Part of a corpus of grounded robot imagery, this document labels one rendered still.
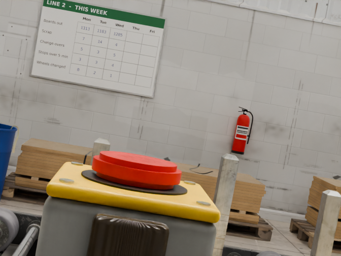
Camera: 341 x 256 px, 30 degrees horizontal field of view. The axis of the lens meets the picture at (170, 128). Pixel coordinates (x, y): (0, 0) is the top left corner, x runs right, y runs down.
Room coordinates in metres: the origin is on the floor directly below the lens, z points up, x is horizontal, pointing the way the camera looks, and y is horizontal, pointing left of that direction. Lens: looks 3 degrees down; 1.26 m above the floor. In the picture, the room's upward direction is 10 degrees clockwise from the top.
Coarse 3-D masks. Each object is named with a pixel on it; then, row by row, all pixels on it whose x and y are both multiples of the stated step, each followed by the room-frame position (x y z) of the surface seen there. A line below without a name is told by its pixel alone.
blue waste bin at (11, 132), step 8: (0, 128) 6.04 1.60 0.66; (8, 128) 6.01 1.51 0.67; (16, 128) 5.88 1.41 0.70; (0, 136) 5.61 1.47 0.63; (8, 136) 5.68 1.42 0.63; (0, 144) 5.62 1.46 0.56; (8, 144) 5.71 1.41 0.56; (0, 152) 5.63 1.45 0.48; (8, 152) 5.73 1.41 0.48; (0, 160) 5.65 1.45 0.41; (8, 160) 5.78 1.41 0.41; (0, 168) 5.67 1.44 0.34; (0, 176) 5.69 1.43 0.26; (0, 184) 5.72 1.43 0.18; (0, 192) 5.76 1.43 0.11; (0, 200) 5.83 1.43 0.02
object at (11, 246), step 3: (9, 246) 1.83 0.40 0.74; (12, 246) 1.84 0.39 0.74; (15, 246) 1.84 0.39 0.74; (6, 249) 1.80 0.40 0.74; (9, 249) 1.80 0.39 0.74; (12, 249) 1.81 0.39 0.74; (15, 249) 1.81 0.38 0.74; (3, 252) 1.77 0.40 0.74; (6, 252) 1.77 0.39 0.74; (9, 252) 1.77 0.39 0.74; (12, 252) 1.78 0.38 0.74; (3, 255) 1.73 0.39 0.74; (6, 255) 1.74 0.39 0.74; (9, 255) 1.74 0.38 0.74
